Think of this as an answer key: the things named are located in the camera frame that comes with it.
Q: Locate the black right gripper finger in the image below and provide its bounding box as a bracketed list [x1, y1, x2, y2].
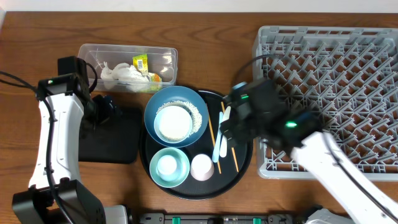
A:
[220, 119, 236, 134]
[223, 135, 246, 148]

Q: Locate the white napkin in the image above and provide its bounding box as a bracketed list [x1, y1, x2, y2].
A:
[101, 62, 126, 90]
[118, 65, 150, 92]

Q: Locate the pink cup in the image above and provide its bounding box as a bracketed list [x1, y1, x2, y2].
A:
[190, 154, 214, 181]

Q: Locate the yellow snack wrapper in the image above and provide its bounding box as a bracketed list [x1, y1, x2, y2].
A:
[132, 54, 162, 82]

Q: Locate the light blue small bowl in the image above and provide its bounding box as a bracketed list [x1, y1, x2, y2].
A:
[154, 106, 193, 144]

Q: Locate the teal green bowl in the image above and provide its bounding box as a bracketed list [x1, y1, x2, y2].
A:
[149, 147, 190, 188]

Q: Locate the light blue cup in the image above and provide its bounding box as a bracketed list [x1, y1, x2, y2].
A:
[157, 155, 178, 182]

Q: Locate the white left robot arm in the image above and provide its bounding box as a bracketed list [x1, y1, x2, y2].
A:
[12, 72, 129, 223]

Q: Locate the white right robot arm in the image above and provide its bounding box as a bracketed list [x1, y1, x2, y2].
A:
[220, 78, 397, 223]

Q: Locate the clear plastic waste bin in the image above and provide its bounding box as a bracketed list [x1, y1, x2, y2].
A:
[78, 44, 178, 93]

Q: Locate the grey dishwasher rack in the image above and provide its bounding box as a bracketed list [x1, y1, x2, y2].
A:
[252, 26, 397, 182]

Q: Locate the right wooden chopstick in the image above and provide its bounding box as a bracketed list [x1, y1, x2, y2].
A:
[221, 101, 239, 173]

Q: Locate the black rectangular tray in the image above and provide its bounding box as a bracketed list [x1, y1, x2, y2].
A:
[78, 107, 142, 164]

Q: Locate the round black serving tray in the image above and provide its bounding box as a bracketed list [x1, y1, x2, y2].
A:
[139, 90, 253, 200]

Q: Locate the dark blue plate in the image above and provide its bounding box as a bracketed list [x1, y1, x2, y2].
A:
[144, 86, 209, 148]

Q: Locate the black rail with green clips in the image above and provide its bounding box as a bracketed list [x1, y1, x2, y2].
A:
[128, 213, 296, 224]

